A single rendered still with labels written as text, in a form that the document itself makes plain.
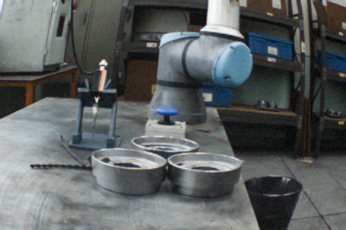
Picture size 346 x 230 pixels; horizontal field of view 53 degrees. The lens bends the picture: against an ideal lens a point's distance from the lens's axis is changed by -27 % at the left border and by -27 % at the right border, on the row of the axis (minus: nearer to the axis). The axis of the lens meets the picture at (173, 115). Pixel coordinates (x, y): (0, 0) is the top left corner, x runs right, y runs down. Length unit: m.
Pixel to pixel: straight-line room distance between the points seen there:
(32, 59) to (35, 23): 0.28
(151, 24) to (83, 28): 0.77
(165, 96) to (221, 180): 0.59
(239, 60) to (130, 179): 0.56
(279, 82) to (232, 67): 3.74
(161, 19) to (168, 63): 3.52
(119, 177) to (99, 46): 3.95
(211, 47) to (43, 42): 1.96
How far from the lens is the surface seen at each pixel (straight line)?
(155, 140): 0.78
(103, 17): 4.50
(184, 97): 1.15
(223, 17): 1.07
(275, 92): 4.77
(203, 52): 1.07
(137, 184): 0.58
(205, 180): 0.59
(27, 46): 2.94
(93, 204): 0.53
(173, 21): 4.66
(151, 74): 4.14
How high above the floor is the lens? 1.00
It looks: 9 degrees down
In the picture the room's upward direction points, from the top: 4 degrees clockwise
